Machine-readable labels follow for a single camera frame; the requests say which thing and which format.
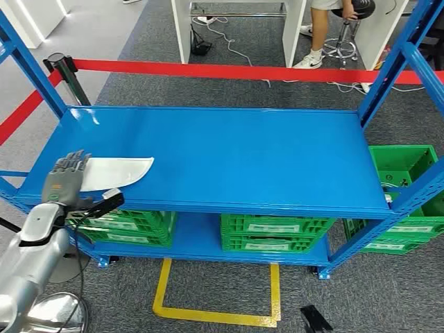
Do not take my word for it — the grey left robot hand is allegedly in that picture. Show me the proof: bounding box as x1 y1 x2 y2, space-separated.
42 150 94 209

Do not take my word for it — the white curved plastic part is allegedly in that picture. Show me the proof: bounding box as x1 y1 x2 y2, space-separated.
80 157 155 193

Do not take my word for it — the blue metal shelf rack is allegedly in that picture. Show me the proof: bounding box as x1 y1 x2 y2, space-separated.
0 0 444 281

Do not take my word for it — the red barrier belt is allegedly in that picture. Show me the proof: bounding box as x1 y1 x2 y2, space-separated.
0 69 65 147
72 58 444 86

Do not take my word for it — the green plastic crate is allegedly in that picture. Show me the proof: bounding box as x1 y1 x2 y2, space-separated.
221 234 322 254
220 213 335 237
343 145 444 242
74 227 176 249
74 209 177 234
360 239 422 256

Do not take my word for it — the chrome barrier stanchion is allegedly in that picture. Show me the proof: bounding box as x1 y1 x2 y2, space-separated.
24 291 90 333

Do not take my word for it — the white desk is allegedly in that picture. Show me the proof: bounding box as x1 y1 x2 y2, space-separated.
353 0 410 71
171 0 308 69

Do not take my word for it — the small black floor item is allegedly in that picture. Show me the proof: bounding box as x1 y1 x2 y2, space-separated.
190 25 213 57

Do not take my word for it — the yellow floor tape square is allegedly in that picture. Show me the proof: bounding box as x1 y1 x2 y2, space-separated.
153 258 282 329

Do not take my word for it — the person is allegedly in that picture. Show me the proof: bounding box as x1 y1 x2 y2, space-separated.
293 0 358 70

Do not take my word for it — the black stool chrome base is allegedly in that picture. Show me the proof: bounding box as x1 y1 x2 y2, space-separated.
322 0 376 63

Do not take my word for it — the black office chair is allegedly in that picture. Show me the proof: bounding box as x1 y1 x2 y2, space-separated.
424 25 444 72

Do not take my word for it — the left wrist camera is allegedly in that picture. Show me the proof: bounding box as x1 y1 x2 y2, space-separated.
66 188 125 221

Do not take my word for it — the white floor cable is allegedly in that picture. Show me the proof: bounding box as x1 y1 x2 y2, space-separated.
192 17 271 88
285 80 426 95

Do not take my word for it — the white cable bundle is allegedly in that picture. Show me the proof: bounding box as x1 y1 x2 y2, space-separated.
381 181 410 203

